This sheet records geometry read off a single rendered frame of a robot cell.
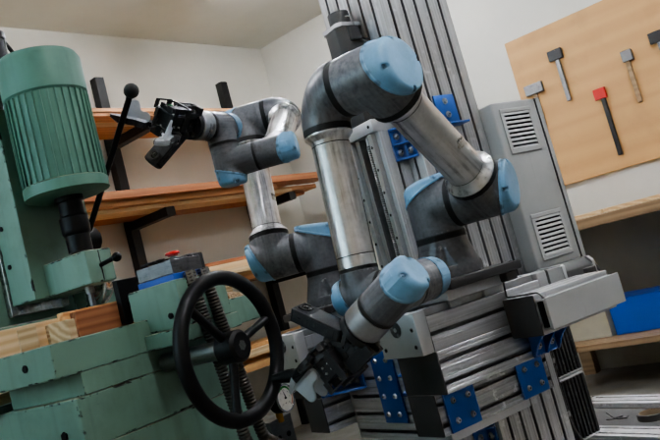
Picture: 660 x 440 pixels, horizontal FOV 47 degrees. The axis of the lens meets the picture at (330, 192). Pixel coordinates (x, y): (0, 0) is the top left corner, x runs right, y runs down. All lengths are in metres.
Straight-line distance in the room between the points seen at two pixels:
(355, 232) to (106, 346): 0.50
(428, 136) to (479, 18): 3.32
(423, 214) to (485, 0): 3.18
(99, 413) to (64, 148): 0.54
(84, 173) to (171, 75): 3.61
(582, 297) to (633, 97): 2.68
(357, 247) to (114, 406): 0.52
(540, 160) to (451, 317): 0.70
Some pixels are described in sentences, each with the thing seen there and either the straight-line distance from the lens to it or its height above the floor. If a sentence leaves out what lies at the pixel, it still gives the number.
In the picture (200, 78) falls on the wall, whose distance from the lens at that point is 5.38.
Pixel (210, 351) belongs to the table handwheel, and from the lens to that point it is 1.45.
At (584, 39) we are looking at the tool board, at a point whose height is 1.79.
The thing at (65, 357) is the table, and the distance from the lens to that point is 1.41.
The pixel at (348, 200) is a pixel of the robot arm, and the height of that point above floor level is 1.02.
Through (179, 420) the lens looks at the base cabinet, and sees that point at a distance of 1.57.
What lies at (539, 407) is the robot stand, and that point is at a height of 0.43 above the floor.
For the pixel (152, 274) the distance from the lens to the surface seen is 1.53.
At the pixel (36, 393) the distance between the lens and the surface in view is 1.53.
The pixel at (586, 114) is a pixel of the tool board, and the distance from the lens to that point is 4.45.
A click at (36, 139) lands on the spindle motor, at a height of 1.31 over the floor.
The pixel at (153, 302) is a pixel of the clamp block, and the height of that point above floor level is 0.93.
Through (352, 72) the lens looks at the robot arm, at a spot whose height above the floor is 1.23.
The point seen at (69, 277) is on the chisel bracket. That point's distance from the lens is 1.67.
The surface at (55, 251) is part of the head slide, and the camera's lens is 1.76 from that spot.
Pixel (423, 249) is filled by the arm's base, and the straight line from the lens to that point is 1.73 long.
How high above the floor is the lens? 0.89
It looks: 6 degrees up
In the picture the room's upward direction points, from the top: 15 degrees counter-clockwise
